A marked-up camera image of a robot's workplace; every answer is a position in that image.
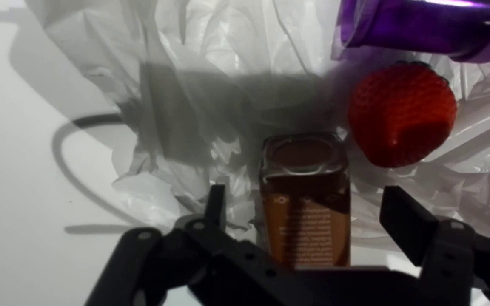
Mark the white translucent plastic bag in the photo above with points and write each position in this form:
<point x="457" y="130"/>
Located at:
<point x="228" y="57"/>

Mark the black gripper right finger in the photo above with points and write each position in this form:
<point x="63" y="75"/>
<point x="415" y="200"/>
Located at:
<point x="442" y="249"/>

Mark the brown spice bottle red cap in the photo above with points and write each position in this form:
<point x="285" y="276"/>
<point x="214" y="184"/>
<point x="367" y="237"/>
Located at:
<point x="306" y="215"/>

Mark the purple plastic jar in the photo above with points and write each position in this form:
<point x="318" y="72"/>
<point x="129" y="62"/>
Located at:
<point x="425" y="26"/>

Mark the red toy strawberry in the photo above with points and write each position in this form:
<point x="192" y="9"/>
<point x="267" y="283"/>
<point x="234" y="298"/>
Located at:
<point x="403" y="113"/>

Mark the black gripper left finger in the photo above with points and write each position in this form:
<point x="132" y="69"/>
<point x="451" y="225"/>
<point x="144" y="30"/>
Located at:
<point x="211" y="256"/>

